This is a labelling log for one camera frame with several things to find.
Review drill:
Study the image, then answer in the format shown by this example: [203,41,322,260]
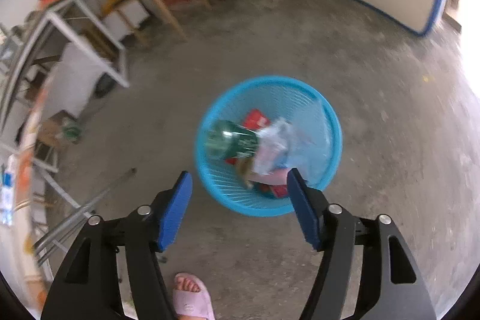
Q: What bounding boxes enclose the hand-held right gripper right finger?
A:
[287,168,437,320]

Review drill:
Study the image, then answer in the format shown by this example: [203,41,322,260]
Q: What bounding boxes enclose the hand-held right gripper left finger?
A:
[40,171,193,320]

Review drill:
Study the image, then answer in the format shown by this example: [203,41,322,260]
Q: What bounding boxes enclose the red cartoon can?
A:
[233,156,290,199]

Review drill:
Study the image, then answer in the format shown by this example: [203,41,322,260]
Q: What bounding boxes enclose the pink cloth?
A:
[249,170,292,186]

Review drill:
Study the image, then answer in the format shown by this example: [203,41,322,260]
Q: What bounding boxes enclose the blue plastic mesh basket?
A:
[194,76,343,218]

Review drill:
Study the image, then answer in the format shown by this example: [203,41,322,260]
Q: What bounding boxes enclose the clear plastic bag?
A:
[255,95,334,189]

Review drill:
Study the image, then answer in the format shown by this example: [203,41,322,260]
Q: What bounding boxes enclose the green plastic bottle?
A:
[206,119,262,162]

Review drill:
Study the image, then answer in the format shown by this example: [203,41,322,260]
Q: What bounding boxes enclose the person's foot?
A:
[176,276,202,294]

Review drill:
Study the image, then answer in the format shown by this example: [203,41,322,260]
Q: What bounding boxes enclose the pink slipper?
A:
[172,272,217,320]

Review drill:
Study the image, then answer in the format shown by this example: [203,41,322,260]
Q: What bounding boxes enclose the cardboard box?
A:
[37,110,82,156]

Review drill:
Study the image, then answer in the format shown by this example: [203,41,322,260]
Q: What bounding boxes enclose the white sacks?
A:
[49,43,100,115]

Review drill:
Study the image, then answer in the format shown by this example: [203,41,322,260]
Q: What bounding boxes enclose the white side table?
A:
[0,0,130,126]

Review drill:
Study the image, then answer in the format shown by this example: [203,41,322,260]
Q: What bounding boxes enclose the white box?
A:
[103,0,151,43]

